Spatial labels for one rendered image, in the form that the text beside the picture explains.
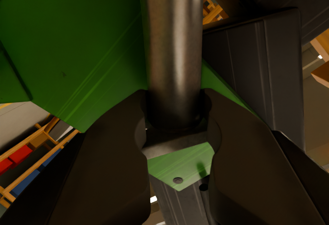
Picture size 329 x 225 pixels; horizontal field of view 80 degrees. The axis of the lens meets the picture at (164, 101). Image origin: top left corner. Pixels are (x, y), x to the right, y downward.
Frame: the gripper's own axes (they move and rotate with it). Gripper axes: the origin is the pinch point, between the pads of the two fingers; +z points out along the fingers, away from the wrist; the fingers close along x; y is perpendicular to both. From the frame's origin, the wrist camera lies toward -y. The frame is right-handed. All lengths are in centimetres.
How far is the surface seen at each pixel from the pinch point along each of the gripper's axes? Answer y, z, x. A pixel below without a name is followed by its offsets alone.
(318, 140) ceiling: 299, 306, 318
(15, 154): 319, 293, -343
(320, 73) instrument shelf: 19, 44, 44
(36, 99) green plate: 1.9, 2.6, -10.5
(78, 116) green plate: 3.5, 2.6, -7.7
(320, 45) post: 18, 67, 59
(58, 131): 15.7, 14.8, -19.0
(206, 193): 11.5, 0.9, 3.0
